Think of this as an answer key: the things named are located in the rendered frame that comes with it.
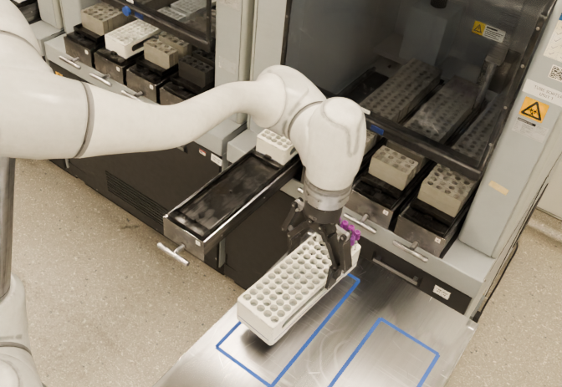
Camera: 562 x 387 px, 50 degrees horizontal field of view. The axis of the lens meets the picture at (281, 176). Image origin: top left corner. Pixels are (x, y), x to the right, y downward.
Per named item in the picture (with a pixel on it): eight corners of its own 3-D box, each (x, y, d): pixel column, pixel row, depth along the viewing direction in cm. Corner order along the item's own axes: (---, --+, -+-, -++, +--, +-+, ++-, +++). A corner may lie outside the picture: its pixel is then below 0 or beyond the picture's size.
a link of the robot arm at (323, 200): (334, 199, 108) (329, 222, 112) (363, 175, 113) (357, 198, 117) (294, 174, 112) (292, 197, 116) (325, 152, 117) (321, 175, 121)
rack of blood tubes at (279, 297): (323, 240, 143) (327, 222, 138) (357, 264, 138) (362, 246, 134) (234, 317, 125) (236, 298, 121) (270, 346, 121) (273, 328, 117)
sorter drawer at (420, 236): (486, 120, 207) (494, 99, 201) (524, 137, 202) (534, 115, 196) (385, 242, 161) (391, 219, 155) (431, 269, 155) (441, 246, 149)
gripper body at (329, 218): (295, 195, 116) (291, 227, 122) (330, 218, 112) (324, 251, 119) (319, 176, 121) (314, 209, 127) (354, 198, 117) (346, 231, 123)
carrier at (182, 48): (188, 61, 203) (187, 45, 199) (184, 63, 201) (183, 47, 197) (162, 48, 207) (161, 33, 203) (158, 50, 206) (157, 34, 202)
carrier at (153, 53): (174, 68, 198) (173, 53, 194) (170, 71, 197) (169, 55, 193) (148, 56, 203) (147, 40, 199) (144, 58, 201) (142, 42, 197)
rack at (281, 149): (311, 108, 192) (314, 91, 188) (338, 121, 188) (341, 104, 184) (254, 153, 173) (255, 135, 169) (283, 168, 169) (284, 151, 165)
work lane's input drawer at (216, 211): (310, 118, 199) (314, 95, 193) (346, 135, 194) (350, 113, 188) (150, 245, 153) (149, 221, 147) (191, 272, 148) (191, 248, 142)
